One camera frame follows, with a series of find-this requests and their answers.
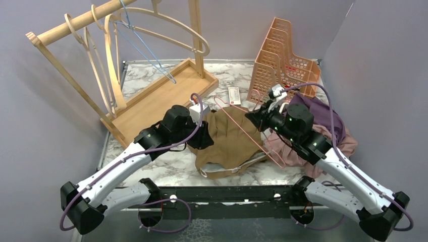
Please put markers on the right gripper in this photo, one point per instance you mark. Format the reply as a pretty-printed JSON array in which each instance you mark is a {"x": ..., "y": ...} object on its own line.
[{"x": 260, "y": 118}]

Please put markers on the peach plastic file organizer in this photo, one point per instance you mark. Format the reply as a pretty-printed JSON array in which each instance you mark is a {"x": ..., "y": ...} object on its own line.
[{"x": 276, "y": 63}]

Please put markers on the wooden clothes rack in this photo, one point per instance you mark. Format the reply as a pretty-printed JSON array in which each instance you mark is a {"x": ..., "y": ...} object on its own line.
[{"x": 148, "y": 94}]

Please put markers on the purple garment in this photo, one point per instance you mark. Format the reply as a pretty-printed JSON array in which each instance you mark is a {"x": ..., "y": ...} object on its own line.
[{"x": 321, "y": 113}]

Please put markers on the small white red box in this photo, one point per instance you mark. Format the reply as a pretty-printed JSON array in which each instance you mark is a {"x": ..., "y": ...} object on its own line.
[{"x": 234, "y": 96}]

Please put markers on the blue wire hanger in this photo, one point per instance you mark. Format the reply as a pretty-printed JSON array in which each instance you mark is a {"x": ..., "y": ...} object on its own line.
[{"x": 129, "y": 26}]

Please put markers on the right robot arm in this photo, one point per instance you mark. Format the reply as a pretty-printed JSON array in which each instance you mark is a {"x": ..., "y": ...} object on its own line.
[{"x": 376, "y": 208}]

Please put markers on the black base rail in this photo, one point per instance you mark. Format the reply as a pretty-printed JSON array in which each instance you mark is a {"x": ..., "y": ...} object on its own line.
[{"x": 224, "y": 202}]

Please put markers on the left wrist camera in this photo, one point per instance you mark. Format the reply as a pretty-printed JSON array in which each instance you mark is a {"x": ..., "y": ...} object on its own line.
[{"x": 198, "y": 111}]

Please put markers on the wooden hanger leftmost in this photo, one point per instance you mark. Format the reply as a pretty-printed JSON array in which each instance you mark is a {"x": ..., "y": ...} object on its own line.
[{"x": 97, "y": 65}]

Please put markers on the brown skirt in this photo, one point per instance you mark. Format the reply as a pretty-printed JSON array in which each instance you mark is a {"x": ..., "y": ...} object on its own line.
[{"x": 232, "y": 152}]

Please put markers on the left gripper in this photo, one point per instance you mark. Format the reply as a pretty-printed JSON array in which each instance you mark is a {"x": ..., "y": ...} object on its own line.
[{"x": 203, "y": 138}]

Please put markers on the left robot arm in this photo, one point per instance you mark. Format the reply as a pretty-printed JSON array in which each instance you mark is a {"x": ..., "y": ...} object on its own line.
[{"x": 86, "y": 203}]

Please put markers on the pink skirt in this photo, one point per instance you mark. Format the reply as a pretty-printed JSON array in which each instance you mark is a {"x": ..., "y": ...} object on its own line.
[{"x": 279, "y": 149}]

